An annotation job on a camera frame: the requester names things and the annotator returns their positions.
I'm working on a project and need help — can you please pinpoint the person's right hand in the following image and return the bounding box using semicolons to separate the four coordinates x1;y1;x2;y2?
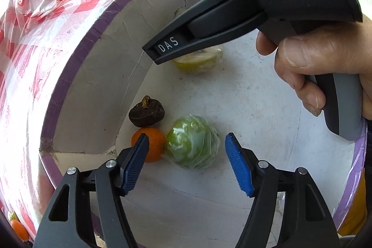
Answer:
256;22;372;121

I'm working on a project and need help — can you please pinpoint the large green fruit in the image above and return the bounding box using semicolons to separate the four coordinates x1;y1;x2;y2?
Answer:
164;115;220;170

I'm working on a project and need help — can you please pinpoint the yellow cloth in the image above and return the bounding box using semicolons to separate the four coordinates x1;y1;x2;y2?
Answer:
337;178;367;237

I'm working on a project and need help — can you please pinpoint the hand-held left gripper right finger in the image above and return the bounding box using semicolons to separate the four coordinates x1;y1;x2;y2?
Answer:
225;132;339;248

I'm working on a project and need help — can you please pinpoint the large orange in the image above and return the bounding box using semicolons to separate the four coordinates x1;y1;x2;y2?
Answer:
131;127;167;163

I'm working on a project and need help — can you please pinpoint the round purple cardboard box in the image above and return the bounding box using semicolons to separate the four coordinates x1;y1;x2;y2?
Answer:
39;0;368;248

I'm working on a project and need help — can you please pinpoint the red checkered plastic tablecloth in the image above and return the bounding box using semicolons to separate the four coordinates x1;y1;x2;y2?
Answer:
0;0;123;240

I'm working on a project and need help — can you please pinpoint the yellow fruit half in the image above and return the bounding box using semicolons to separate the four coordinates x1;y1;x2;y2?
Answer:
171;45;224;73

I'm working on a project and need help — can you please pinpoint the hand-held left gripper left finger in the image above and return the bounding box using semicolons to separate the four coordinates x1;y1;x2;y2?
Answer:
33;133;150;248

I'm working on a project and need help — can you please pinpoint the small orange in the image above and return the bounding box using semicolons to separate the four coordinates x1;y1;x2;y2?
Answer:
11;219;30;242

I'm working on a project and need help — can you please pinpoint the water chestnut with stem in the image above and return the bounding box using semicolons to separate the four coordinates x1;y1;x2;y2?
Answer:
129;95;166;128

